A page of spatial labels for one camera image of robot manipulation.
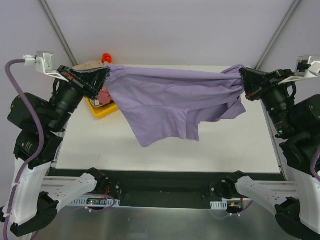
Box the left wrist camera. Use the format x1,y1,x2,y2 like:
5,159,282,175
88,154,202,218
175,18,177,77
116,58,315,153
23,51,61,79

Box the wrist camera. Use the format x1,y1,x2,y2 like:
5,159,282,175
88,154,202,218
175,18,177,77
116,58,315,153
278,55,320,85
23,51,61,79

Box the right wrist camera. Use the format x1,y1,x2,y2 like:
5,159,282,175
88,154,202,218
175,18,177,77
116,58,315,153
278,55,320,85

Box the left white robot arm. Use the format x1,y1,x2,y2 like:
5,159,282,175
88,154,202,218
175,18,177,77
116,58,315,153
0,66,110,237

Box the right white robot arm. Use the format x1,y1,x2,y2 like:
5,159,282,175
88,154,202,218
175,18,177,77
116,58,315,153
225,67,320,240

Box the right white cable duct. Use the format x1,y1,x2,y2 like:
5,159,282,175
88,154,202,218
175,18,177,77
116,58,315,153
210,201,228,211

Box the yellow plastic tray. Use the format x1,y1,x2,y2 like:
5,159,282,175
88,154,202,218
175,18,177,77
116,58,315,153
85,98,119,119

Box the left white cable duct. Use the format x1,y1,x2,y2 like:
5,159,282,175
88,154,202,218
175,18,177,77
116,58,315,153
68,196,120,208

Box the white cable duct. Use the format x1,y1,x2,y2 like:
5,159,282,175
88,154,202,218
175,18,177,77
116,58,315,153
210,201,228,211
68,196,120,208

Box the purple t-shirt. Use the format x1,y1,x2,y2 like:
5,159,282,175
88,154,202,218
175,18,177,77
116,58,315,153
104,65,246,147

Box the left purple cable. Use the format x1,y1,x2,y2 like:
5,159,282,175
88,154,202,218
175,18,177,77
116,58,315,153
2,59,116,240

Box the pink t-shirt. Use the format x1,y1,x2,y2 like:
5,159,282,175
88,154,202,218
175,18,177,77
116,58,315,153
97,86,114,105

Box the orange red cloth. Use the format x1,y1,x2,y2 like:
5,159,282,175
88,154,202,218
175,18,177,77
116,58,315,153
101,53,113,64

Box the beige t-shirt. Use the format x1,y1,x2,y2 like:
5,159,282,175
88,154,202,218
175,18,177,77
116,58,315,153
72,60,109,71

